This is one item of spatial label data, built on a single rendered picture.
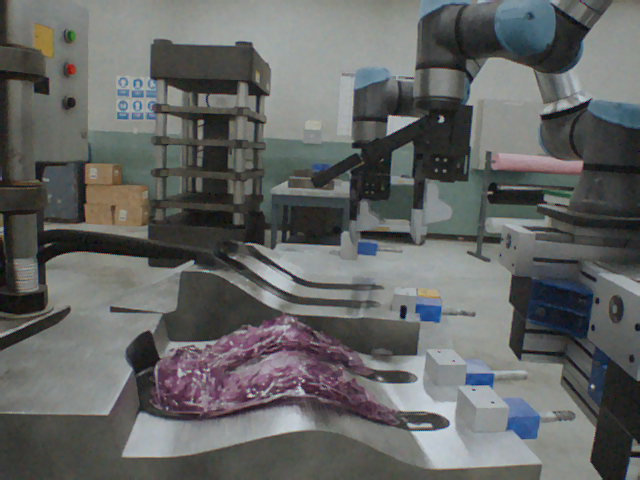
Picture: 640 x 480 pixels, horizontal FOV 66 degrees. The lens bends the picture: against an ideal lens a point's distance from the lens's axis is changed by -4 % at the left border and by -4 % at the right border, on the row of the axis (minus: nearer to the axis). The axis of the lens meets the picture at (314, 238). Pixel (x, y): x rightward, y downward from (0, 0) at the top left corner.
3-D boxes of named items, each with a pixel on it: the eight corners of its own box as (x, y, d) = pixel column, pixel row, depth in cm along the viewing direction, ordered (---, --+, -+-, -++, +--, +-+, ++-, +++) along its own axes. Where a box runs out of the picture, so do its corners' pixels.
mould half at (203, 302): (413, 324, 101) (420, 258, 99) (414, 379, 76) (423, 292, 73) (177, 298, 109) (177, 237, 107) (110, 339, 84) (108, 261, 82)
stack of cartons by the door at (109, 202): (151, 224, 728) (151, 165, 715) (142, 227, 696) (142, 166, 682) (94, 220, 732) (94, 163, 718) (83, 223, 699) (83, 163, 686)
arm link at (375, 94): (400, 67, 101) (359, 63, 100) (396, 122, 103) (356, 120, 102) (388, 73, 109) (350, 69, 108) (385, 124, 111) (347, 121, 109)
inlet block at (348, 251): (401, 260, 112) (404, 236, 111) (401, 265, 107) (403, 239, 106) (342, 255, 114) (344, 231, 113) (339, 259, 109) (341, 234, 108)
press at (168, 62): (268, 244, 621) (275, 69, 587) (245, 273, 469) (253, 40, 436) (192, 239, 625) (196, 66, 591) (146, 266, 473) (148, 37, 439)
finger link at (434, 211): (451, 245, 72) (455, 181, 73) (409, 241, 73) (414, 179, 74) (449, 247, 75) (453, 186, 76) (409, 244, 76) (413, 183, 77)
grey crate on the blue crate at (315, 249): (348, 264, 434) (349, 246, 431) (349, 275, 393) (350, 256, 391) (276, 259, 436) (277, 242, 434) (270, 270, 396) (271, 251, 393)
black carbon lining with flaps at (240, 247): (384, 296, 95) (388, 245, 93) (379, 323, 79) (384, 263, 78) (207, 278, 101) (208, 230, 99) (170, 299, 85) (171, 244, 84)
